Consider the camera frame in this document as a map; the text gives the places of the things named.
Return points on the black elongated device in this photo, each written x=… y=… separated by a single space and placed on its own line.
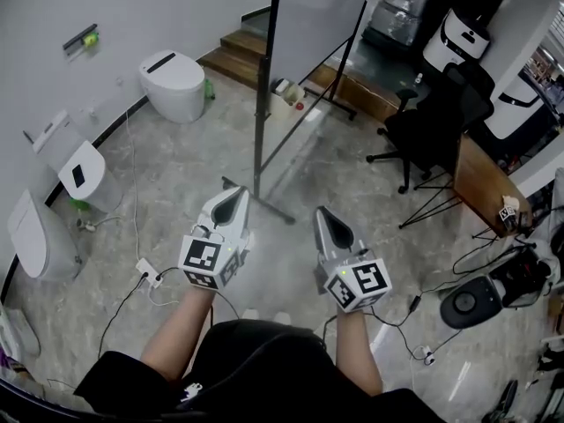
x=506 y=401

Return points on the person's left forearm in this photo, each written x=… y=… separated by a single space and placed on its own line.
x=178 y=333

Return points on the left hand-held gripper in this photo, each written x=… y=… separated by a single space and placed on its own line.
x=200 y=256

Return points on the white power strip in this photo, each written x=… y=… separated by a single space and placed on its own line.
x=149 y=272

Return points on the rounded white smart toilet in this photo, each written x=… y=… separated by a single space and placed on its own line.
x=174 y=86

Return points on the wooden stair steps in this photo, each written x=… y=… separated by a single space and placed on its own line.
x=238 y=55

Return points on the person's white shoe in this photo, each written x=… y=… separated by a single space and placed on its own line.
x=251 y=315
x=282 y=317

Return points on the black and white patterned block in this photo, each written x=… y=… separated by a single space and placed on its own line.
x=507 y=216

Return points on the person's right forearm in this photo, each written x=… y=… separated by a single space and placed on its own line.
x=357 y=351

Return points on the person's left white shoe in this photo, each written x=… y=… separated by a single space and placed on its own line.
x=251 y=315

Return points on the plastic wrapped grey machine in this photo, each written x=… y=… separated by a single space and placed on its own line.
x=396 y=11

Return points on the black wall shelf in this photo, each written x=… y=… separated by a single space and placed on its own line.
x=79 y=37

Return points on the black power adapter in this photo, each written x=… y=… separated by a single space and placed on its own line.
x=415 y=304

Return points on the black office chair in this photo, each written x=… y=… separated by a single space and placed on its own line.
x=423 y=126

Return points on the person's black clothing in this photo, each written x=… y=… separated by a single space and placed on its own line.
x=264 y=368

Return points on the black open case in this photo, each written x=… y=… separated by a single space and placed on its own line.
x=522 y=276

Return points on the black framed whiteboard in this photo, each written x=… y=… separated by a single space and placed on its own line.
x=317 y=16

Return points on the pale open storage box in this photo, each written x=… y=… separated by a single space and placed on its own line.
x=282 y=101

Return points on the green plastic bottle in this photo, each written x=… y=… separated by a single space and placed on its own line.
x=210 y=90

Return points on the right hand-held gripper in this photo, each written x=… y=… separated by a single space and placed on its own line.
x=365 y=282

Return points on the small green container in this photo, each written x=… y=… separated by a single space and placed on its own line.
x=91 y=40

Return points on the large white black robot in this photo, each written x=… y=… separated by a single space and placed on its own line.
x=515 y=108

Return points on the white toilet with tank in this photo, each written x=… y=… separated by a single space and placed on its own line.
x=88 y=170

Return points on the white boxy service robot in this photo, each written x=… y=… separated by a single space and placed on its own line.
x=458 y=42

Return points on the person's right white shoe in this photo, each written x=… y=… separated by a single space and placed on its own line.
x=282 y=317

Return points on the small white plug adapter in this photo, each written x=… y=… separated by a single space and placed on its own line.
x=426 y=356

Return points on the black round base device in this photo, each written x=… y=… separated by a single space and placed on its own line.
x=469 y=302

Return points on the tall white closed toilet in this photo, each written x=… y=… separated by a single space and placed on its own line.
x=39 y=240

